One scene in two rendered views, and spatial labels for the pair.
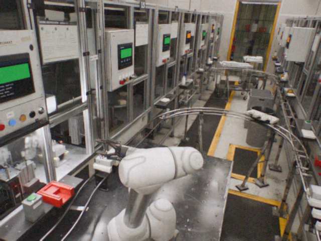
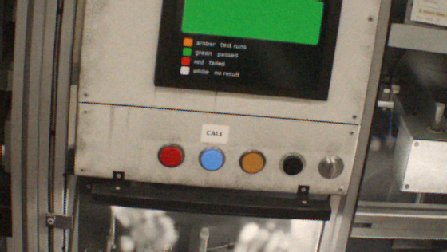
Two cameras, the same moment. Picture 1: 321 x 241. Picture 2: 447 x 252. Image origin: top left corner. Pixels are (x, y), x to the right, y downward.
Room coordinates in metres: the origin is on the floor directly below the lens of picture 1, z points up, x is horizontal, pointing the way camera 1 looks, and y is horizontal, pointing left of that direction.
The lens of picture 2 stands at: (0.55, -0.44, 2.06)
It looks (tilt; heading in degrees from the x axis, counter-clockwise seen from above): 25 degrees down; 65
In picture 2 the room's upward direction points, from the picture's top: 7 degrees clockwise
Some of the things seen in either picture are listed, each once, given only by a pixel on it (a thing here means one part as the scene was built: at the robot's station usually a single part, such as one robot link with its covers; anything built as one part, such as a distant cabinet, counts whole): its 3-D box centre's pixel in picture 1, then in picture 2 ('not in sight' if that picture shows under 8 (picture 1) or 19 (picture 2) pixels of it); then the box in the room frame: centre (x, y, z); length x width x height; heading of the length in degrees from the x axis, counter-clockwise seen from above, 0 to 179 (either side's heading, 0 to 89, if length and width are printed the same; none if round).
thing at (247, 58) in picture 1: (250, 72); not in sight; (7.66, -2.64, 0.48); 0.84 x 0.58 x 0.97; 169
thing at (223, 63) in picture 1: (233, 79); not in sight; (6.59, -1.85, 0.48); 0.88 x 0.56 x 0.96; 89
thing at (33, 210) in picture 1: (32, 206); not in sight; (1.01, 0.65, 0.97); 0.08 x 0.08 x 0.12; 71
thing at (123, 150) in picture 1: (121, 151); not in sight; (1.36, 0.24, 1.12); 0.09 x 0.07 x 0.08; 71
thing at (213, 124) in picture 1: (217, 105); not in sight; (5.76, -1.35, 0.01); 5.85 x 0.59 x 0.01; 161
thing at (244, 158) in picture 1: (245, 161); not in sight; (3.18, -1.28, 0.01); 1.00 x 0.55 x 0.01; 161
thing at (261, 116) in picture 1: (261, 118); not in sight; (2.86, -1.23, 0.84); 0.37 x 0.14 x 0.10; 39
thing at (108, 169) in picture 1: (114, 159); not in sight; (1.71, 0.37, 0.84); 0.36 x 0.14 x 0.10; 161
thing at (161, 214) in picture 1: (160, 218); not in sight; (1.11, -0.03, 0.85); 0.18 x 0.16 x 0.22; 114
